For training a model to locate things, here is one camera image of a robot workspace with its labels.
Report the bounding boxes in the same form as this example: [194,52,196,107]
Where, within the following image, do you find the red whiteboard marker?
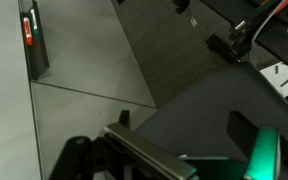
[22,17,34,47]

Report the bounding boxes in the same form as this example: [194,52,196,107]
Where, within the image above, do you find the white whiteboard panel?
[0,0,44,180]

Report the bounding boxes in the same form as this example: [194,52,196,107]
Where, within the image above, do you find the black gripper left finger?
[47,110,200,180]

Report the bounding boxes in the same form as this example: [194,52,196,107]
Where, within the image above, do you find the black marker tray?
[18,0,50,81]

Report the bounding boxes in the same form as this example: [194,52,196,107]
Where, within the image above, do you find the white paper sheet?
[258,61,288,100]

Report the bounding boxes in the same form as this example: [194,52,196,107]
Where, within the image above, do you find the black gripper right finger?
[226,110,288,180]

